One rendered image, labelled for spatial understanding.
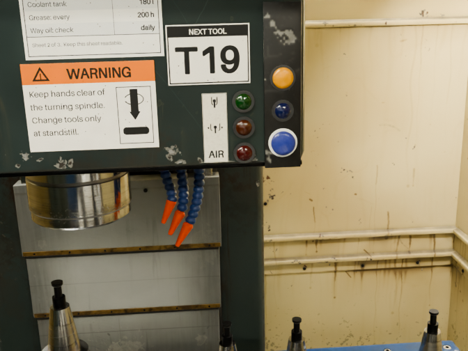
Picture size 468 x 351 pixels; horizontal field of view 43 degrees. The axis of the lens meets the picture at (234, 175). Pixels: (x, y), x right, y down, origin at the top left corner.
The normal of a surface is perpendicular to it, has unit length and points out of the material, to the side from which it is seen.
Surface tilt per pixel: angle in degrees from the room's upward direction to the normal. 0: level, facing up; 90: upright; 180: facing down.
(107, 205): 90
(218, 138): 90
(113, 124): 90
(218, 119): 90
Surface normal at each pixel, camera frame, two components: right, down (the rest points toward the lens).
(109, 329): 0.09, 0.29
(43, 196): -0.41, 0.26
